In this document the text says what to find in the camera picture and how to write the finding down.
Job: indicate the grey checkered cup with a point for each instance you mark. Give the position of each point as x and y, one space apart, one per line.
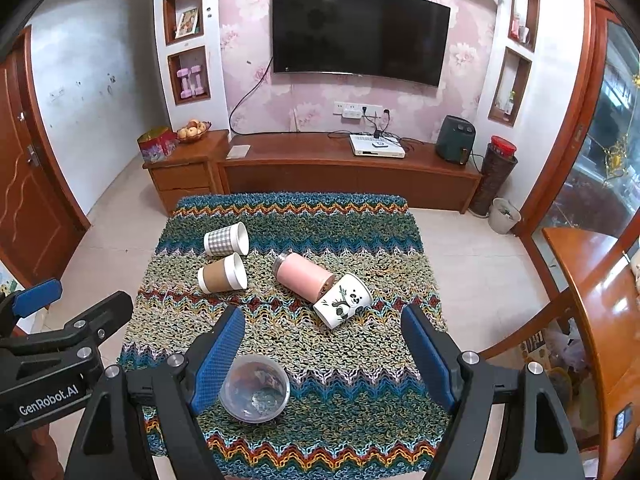
220 242

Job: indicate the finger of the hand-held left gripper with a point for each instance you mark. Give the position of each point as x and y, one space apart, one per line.
37 296
105 312

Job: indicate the wooden framed glass door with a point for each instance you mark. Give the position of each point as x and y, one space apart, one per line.
600 125

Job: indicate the white trash bin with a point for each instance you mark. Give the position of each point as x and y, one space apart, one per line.
502 217

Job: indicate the dark green air fryer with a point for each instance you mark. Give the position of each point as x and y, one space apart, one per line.
454 140

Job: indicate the white set-top box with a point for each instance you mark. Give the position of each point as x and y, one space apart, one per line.
375 147

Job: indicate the red lid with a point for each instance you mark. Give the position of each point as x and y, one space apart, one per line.
503 146

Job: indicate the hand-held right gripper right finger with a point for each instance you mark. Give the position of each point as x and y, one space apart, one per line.
427 357

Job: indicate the small card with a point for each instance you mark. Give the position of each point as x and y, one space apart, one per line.
238 151

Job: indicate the red tin box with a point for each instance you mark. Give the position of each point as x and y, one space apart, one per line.
156 146

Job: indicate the pink dumbbell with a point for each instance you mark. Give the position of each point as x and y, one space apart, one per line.
184 84
201 81

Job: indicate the glossy wooden table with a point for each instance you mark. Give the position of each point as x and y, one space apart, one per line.
605 310

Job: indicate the white power strip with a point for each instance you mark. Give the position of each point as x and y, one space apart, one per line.
351 114

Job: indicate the tall wicker basket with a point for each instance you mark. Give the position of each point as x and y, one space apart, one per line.
492 185

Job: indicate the photo frame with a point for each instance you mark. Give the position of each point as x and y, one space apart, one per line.
187 22

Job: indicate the brown sleeve paper cup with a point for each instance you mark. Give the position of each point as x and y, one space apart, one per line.
216 277

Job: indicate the plastic bag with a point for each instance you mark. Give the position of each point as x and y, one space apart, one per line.
567 352

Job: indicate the wooden drawer cabinet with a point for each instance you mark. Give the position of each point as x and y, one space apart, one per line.
180 176

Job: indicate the pink bottle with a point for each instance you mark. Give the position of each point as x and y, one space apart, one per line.
300 275

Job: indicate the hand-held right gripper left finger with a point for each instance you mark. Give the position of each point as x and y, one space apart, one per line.
220 357

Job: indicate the white panda print cup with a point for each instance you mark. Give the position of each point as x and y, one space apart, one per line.
350 305

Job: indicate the long wooden television cabinet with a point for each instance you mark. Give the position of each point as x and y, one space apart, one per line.
325 172

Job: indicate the fruit basket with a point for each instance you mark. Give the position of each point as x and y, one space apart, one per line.
192 132

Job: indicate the clear plastic cup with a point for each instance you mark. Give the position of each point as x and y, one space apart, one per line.
260 400

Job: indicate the brown wooden door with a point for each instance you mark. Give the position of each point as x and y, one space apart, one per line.
35 185

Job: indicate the colourful knitted table cloth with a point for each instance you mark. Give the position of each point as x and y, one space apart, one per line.
330 385

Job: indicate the black flat television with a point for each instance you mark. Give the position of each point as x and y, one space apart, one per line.
350 30

